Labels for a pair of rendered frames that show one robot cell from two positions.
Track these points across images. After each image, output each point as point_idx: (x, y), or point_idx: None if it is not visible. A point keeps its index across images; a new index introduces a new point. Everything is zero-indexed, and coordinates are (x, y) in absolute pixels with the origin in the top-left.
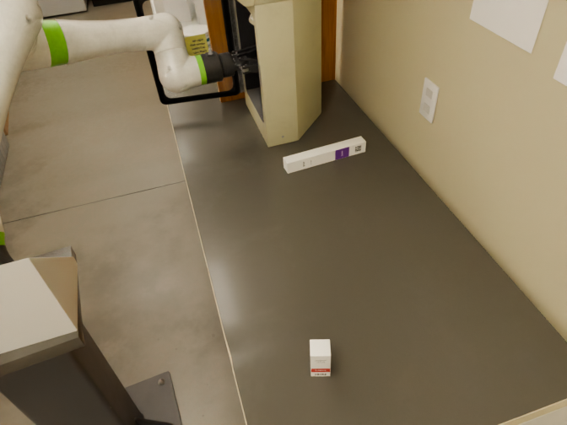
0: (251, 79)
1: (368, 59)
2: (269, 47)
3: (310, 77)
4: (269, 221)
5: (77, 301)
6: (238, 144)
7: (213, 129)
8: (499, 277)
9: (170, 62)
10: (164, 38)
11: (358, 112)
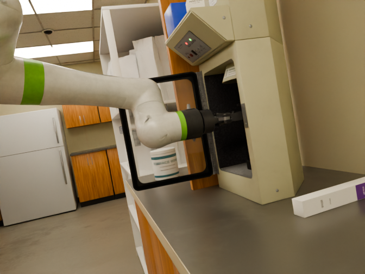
0: (223, 157)
1: (338, 121)
2: (252, 82)
3: (291, 129)
4: (319, 263)
5: None
6: (224, 208)
7: (190, 204)
8: None
9: (150, 112)
10: (144, 92)
11: (344, 173)
